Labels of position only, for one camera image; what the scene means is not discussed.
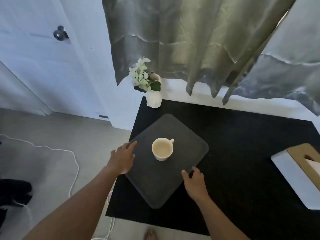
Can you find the person's foot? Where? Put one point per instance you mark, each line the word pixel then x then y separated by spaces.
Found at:
pixel 150 234

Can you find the person's left forearm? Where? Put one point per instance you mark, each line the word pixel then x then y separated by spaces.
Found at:
pixel 75 212

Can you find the white artificial flowers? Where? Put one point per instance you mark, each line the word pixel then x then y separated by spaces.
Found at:
pixel 140 76

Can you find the person's right hand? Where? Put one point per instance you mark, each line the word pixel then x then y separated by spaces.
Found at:
pixel 196 184

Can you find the black object on floor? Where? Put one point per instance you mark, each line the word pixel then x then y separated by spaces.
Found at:
pixel 15 191

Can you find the white door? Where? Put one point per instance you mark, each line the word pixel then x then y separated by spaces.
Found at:
pixel 37 72

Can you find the cream ceramic mug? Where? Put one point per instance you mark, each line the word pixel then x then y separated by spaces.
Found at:
pixel 162 149

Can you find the white tissue box wooden lid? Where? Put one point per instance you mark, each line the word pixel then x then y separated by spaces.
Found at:
pixel 292 177

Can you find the dark round door knob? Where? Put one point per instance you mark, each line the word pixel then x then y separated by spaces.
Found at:
pixel 60 34

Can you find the white tissue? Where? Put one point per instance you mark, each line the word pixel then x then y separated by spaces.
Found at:
pixel 315 166

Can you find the person's left hand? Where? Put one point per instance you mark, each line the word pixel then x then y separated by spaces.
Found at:
pixel 121 159

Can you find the dark grey tray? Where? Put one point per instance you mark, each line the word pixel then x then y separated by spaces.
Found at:
pixel 155 182

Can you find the person's right forearm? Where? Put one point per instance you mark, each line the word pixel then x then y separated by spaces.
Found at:
pixel 217 222

